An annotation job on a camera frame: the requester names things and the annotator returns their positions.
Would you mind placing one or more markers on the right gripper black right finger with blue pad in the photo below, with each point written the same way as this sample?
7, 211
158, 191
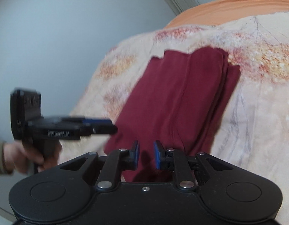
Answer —
163, 157

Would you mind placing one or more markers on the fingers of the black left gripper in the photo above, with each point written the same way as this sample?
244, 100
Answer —
98, 127

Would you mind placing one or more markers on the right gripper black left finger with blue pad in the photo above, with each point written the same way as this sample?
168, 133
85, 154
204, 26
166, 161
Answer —
130, 157

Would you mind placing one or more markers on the dark red knit shirt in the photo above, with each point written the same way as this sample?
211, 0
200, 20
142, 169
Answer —
179, 100

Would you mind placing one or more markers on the person's left hand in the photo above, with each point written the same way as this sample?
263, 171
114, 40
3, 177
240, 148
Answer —
17, 156

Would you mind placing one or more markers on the floral beige bed comforter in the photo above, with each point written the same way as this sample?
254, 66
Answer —
254, 133

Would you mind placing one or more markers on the orange bed sheet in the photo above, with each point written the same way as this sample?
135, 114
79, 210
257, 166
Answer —
221, 11

